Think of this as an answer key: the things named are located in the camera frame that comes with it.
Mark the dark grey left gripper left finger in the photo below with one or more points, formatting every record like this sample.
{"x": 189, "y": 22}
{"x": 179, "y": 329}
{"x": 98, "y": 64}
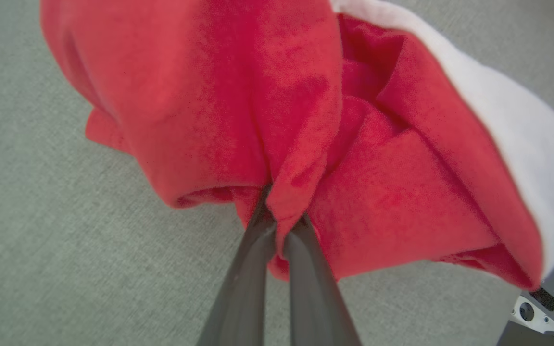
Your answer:
{"x": 243, "y": 298}

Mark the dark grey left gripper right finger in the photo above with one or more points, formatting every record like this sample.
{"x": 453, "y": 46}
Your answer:
{"x": 313, "y": 307}

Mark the red shorts with white stripe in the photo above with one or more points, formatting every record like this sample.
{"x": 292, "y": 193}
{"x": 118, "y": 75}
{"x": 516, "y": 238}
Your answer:
{"x": 209, "y": 96}

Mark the grey fabric sofa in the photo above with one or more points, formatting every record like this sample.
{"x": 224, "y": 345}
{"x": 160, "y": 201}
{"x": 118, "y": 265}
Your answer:
{"x": 41, "y": 226}

